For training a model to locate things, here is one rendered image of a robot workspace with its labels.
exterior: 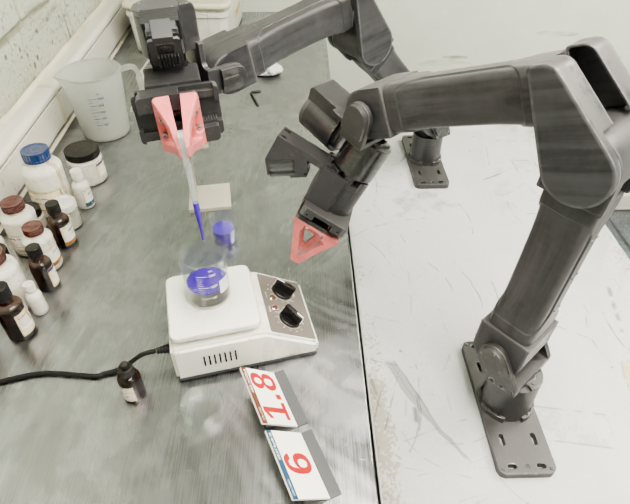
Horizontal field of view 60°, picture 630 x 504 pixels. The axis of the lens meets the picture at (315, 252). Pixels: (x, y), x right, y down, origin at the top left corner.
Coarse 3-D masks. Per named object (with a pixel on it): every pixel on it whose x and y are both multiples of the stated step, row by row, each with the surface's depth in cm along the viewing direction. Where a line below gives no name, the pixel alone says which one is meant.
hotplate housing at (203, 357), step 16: (256, 288) 79; (224, 336) 72; (240, 336) 72; (256, 336) 72; (272, 336) 73; (288, 336) 74; (160, 352) 75; (176, 352) 70; (192, 352) 71; (208, 352) 71; (224, 352) 72; (240, 352) 73; (256, 352) 74; (272, 352) 75; (288, 352) 76; (304, 352) 77; (176, 368) 73; (192, 368) 73; (208, 368) 74; (224, 368) 74
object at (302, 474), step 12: (276, 432) 65; (288, 444) 65; (300, 444) 67; (288, 456) 63; (300, 456) 65; (288, 468) 62; (300, 468) 63; (312, 468) 64; (300, 480) 61; (312, 480) 63; (300, 492) 60; (312, 492) 61
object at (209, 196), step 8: (192, 168) 101; (216, 184) 109; (224, 184) 109; (200, 192) 107; (208, 192) 107; (216, 192) 107; (224, 192) 107; (200, 200) 105; (208, 200) 105; (216, 200) 105; (224, 200) 105; (192, 208) 103; (200, 208) 103; (208, 208) 103
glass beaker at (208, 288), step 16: (192, 240) 72; (208, 240) 72; (176, 256) 69; (192, 256) 73; (208, 256) 74; (224, 256) 69; (192, 272) 68; (208, 272) 68; (224, 272) 71; (192, 288) 70; (208, 288) 70; (224, 288) 72; (192, 304) 73; (208, 304) 72; (224, 304) 74
